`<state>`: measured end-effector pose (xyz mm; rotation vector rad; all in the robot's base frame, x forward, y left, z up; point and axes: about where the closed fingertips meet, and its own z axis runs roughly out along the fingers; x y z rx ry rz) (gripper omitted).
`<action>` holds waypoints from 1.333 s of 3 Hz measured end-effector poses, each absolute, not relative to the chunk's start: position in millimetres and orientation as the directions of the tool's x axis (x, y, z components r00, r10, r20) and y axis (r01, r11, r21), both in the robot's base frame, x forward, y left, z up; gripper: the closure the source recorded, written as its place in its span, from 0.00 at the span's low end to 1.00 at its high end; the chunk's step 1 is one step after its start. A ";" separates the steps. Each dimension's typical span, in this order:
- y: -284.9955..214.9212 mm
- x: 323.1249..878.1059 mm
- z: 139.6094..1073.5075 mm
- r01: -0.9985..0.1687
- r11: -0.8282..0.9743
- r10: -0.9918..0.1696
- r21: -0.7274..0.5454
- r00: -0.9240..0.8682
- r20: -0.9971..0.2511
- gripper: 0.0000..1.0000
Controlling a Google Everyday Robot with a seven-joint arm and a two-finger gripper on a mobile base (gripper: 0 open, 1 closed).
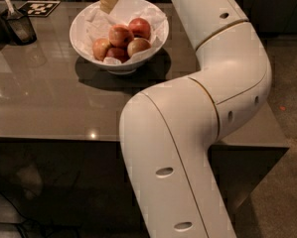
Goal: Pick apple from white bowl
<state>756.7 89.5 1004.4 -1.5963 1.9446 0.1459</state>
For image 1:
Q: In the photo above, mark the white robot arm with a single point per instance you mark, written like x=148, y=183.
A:
x=166, y=130

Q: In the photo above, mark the white paper bowl liner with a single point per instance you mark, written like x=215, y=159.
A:
x=95, y=25

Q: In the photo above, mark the white ceramic bowl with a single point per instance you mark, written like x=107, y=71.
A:
x=121, y=66

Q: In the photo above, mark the yellow-red apple left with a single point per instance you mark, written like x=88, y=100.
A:
x=100, y=48

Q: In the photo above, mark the yellow-red apple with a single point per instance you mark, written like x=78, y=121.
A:
x=138, y=45
x=100, y=48

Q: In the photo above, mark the yellow-red apple right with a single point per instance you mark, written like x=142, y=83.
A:
x=138, y=45

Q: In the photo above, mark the red apple front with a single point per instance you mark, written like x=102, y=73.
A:
x=118, y=53

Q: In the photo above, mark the black white fiducial marker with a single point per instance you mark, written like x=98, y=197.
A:
x=39, y=8

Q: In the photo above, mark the black scoop with white handle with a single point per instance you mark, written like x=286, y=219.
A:
x=19, y=25

